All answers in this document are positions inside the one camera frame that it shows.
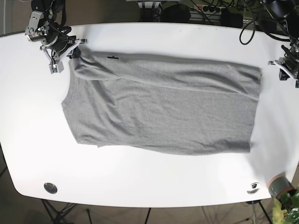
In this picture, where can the light grey T-shirt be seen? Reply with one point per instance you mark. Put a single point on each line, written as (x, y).
(164, 104)

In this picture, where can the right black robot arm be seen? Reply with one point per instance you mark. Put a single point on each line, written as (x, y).
(47, 26)

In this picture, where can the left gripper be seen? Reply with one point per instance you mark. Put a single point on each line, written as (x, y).
(289, 64)

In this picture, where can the left metal table grommet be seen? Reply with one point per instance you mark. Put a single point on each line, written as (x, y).
(50, 188)

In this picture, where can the grey plant pot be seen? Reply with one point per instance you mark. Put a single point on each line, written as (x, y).
(279, 185)

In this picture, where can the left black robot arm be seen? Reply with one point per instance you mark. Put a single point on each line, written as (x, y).
(283, 14)

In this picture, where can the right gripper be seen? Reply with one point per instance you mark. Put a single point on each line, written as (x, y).
(57, 47)

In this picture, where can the right metal table grommet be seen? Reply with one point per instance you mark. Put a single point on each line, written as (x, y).
(253, 188)

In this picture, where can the green plant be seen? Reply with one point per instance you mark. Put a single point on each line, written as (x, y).
(286, 208)

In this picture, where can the metal table grommet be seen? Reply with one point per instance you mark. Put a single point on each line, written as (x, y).
(50, 188)
(253, 188)

